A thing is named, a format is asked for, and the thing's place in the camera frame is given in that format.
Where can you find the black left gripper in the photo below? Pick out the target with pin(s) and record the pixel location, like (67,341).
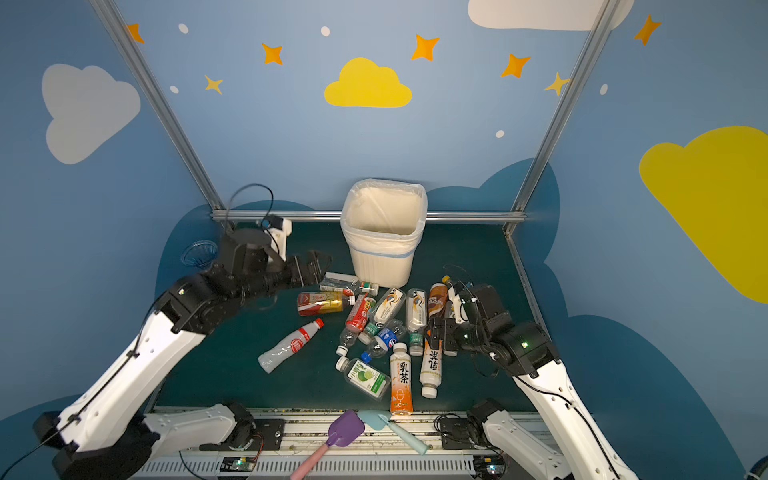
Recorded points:
(308,269)

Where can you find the brown tea bottle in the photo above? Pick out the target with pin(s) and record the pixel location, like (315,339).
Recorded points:
(437,300)

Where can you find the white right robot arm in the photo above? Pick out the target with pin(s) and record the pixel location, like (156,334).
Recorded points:
(524,351)

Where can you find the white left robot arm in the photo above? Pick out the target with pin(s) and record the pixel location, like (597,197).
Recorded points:
(103,434)

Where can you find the white ribbed trash bin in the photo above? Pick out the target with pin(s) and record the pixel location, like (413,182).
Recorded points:
(383,271)

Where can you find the white bin liner bag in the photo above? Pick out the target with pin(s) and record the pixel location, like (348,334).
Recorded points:
(388,238)

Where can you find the clear square bottle green label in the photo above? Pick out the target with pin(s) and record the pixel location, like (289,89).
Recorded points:
(347,284)

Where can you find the red gold energy drink bottle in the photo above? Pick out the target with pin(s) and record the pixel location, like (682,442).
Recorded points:
(325,302)

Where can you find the red label clear bottle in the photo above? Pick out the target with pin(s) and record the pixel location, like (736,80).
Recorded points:
(355,323)

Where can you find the orange white tea bottle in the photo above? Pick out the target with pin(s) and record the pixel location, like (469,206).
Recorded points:
(431,371)

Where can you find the clear bottle bird label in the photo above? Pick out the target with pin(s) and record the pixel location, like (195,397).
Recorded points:
(383,312)

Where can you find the small blue label bottle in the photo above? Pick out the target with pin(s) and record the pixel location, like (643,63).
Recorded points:
(384,341)

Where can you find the orange milk tea bottle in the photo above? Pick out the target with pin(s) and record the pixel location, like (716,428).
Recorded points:
(401,402)

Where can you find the purple ribbed plastic vase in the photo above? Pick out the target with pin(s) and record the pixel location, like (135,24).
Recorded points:
(199,254)

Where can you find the lime label square bottle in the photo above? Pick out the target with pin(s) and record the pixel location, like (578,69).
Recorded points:
(363,377)

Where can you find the teal silicone spatula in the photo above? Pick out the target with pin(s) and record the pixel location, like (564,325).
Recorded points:
(380,420)

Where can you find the purple pink spatula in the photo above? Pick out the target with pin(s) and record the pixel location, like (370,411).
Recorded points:
(341,433)

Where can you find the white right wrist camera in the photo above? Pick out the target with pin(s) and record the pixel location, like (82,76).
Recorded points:
(456,310)

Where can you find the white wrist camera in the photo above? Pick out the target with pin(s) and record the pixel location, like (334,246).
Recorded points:
(279,229)
(456,310)

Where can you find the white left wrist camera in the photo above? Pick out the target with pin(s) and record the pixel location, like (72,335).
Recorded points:
(279,229)

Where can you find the aluminium frame rail back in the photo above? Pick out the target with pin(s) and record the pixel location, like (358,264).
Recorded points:
(453,217)

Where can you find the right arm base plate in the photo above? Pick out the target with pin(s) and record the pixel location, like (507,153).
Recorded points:
(456,433)

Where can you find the aluminium frame post right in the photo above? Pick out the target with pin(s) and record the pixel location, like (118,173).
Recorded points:
(585,63)

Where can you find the aluminium frame post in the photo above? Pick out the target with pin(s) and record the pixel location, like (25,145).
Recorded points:
(113,22)
(585,63)

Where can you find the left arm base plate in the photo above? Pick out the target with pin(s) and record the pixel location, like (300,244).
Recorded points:
(264,433)

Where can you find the aluminium frame post left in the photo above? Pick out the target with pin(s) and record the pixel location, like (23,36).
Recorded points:
(113,22)

